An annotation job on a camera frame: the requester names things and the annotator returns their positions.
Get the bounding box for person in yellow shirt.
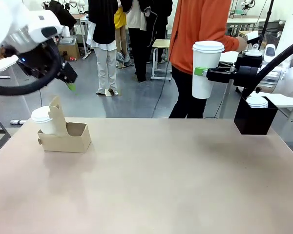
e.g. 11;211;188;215
113;7;128;58

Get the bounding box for person's left hand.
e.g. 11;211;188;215
235;36;248;52

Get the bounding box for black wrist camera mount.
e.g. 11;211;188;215
235;54;263;70

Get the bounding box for black tripod pole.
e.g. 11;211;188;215
258;0;275;48

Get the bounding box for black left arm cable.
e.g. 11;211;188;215
0;40;64;96

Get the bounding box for short white lidded paper cup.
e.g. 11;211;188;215
31;105;58;136

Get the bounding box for person black clothes beige vest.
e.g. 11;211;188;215
119;0;162;83

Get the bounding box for black square box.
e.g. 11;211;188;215
233;96;279;136

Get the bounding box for tall white lidded paper cup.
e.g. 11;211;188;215
192;40;225;99

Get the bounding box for brown cardboard box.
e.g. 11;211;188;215
57;36;80;61

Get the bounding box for person in orange sweater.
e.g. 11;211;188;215
168;0;232;119

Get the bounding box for white desk with metal legs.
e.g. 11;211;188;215
0;55;18;80

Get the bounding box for white long table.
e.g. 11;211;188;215
226;15;268;31

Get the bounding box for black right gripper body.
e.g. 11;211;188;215
233;65;260;87

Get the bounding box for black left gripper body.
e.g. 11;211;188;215
16;40;64;79

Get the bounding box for person black top white trousers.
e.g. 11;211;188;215
86;0;120;96

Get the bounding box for small beige top table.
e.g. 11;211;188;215
150;39;173;81

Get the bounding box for orange sleeved left forearm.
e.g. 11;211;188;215
219;35;240;52

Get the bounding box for brown cardboard cup carrier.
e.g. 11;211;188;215
37;96;92;154

